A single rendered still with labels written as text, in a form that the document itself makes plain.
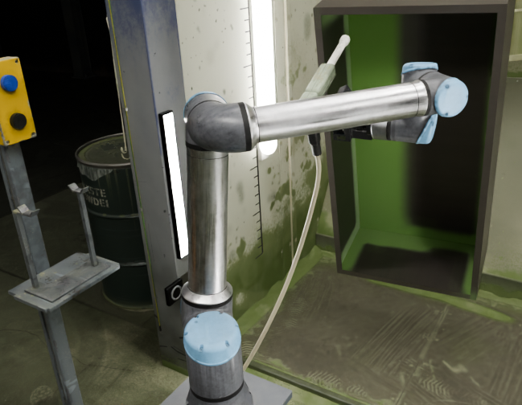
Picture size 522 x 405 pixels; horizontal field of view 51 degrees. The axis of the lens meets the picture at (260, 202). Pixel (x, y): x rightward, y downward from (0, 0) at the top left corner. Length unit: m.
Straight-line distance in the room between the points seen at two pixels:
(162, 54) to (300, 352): 1.52
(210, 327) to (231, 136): 0.53
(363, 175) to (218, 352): 1.41
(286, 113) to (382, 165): 1.33
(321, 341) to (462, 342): 0.68
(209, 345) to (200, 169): 0.45
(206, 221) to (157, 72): 0.81
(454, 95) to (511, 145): 1.96
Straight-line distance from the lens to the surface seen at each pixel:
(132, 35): 2.11
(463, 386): 2.67
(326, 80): 1.69
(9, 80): 1.87
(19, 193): 2.03
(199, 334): 1.47
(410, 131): 1.55
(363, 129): 1.62
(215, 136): 1.25
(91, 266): 2.10
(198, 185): 1.42
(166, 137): 2.14
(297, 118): 1.27
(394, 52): 2.30
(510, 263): 3.22
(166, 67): 2.14
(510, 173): 3.30
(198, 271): 1.53
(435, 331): 2.94
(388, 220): 2.72
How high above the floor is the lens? 1.80
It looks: 24 degrees down
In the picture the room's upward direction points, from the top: 3 degrees counter-clockwise
